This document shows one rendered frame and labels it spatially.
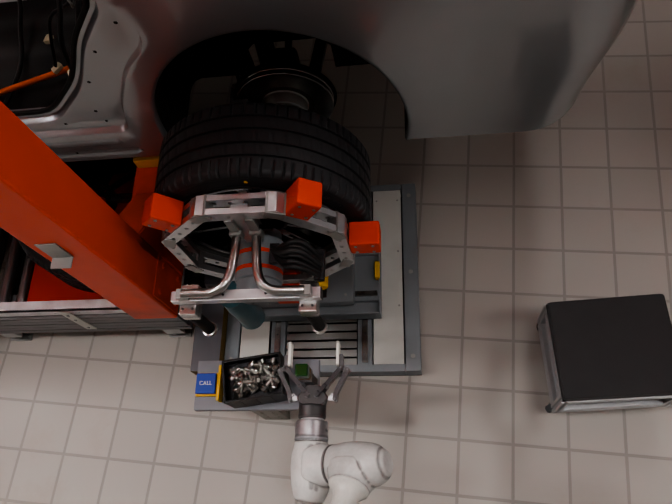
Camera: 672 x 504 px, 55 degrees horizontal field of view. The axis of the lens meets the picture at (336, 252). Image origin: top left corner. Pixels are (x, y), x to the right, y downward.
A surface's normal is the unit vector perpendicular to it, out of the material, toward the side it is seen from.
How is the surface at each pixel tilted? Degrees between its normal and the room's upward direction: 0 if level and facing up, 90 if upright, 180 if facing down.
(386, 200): 0
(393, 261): 0
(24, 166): 90
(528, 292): 0
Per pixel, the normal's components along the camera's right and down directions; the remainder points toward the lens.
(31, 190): 0.99, -0.04
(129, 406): -0.15, -0.39
